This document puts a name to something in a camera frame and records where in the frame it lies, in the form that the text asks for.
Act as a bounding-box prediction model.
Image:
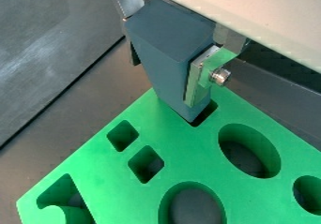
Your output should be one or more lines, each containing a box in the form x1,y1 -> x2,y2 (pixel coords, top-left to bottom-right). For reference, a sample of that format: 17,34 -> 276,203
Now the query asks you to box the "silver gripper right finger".
185,23 -> 251,107

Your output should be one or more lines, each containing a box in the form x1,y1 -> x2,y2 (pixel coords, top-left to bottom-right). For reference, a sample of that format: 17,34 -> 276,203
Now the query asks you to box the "blue rectangular block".
125,0 -> 215,122

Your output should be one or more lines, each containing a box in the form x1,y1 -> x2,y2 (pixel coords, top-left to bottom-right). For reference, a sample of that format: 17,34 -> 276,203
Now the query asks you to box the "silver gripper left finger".
113,0 -> 145,66

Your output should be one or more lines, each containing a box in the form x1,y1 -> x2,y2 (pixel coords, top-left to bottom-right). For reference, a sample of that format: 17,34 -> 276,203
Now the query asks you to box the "green foam shape board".
17,88 -> 321,224

